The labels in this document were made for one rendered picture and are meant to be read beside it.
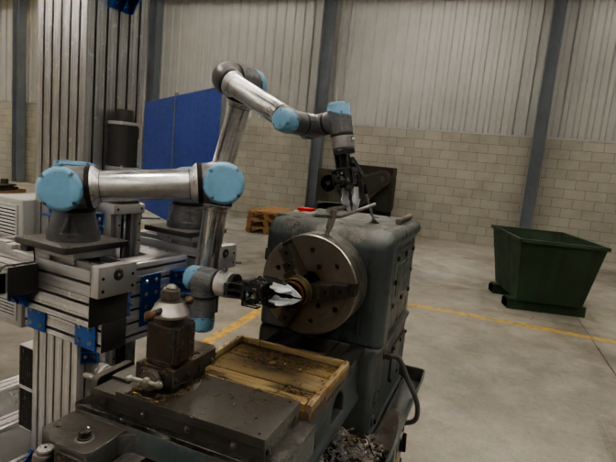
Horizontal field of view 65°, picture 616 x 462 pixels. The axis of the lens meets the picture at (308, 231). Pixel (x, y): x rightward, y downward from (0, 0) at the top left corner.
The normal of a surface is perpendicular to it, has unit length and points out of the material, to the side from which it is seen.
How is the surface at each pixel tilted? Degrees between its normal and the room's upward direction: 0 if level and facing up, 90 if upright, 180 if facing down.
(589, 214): 90
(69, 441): 0
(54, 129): 90
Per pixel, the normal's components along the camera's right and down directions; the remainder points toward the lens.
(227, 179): 0.36, 0.15
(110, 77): 0.88, 0.14
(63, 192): 0.11, 0.16
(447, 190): -0.34, 0.10
